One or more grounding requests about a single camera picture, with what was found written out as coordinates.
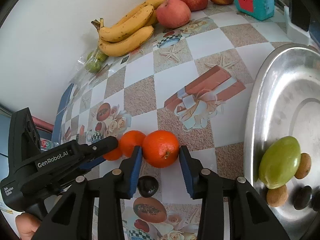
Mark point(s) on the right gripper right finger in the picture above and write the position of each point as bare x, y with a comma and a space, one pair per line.
249, 215

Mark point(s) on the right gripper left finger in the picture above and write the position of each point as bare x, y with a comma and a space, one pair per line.
72, 216

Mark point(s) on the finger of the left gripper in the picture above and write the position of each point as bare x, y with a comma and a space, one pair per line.
101, 147
92, 164

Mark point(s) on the orange tangerine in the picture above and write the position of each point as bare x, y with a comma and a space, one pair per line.
129, 140
160, 148
113, 155

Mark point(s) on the clear bag green fruits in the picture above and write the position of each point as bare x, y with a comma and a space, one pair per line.
88, 66

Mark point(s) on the person's hand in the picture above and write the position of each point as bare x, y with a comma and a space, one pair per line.
27, 225

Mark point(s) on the brown longan lower plate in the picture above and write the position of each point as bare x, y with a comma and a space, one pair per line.
277, 197

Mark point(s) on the dark plum on plate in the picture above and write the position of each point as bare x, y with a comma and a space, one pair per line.
302, 198

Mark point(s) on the green mango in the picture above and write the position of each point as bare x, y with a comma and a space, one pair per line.
280, 162

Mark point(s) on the brown longan on plate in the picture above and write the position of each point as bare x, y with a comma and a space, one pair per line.
304, 167

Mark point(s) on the silver metal plate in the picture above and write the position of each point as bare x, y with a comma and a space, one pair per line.
285, 102

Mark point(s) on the yellow banana bunch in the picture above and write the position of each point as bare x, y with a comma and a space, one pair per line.
131, 31

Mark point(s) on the patterned checkered tablecloth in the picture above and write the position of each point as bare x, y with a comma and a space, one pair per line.
129, 92

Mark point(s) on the red apple front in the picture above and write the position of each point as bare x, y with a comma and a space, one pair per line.
173, 14

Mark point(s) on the white phone stand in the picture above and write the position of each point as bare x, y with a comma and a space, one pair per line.
295, 33

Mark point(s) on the black phone on stand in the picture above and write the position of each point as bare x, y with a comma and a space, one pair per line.
299, 14

